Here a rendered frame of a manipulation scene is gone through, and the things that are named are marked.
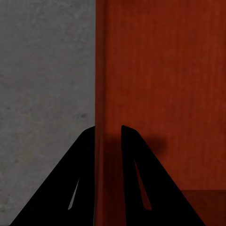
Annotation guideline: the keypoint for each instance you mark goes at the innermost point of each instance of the storage box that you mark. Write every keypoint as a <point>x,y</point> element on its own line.
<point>160,69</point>

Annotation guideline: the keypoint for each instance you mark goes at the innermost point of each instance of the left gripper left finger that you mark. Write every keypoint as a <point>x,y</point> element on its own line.
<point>49,205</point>

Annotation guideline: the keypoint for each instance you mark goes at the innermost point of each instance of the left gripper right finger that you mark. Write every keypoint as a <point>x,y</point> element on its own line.
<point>169,206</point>

